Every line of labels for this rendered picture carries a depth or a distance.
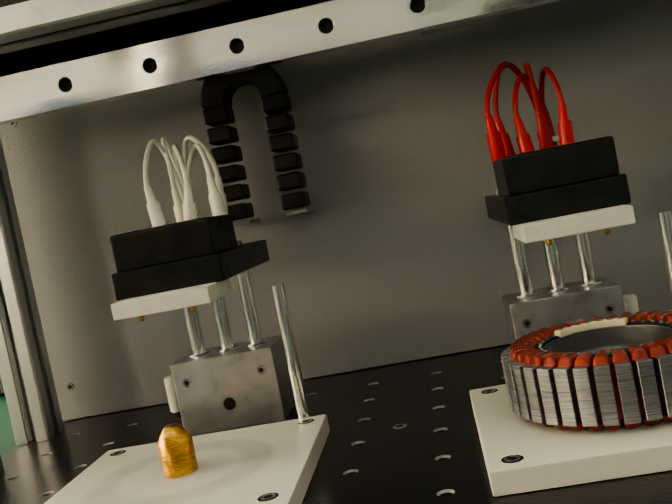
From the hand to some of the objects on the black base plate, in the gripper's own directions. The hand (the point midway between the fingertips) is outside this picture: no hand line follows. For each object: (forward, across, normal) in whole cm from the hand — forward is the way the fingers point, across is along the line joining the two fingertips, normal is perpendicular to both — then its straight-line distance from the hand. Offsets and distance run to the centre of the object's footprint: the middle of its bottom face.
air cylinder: (+26, -28, -22) cm, 44 cm away
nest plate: (+16, -52, -12) cm, 56 cm away
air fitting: (+24, -24, -23) cm, 41 cm away
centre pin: (+15, -28, -12) cm, 34 cm away
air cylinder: (+26, -52, -22) cm, 62 cm away
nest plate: (+16, -28, -12) cm, 34 cm away
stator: (+15, -52, -12) cm, 56 cm away
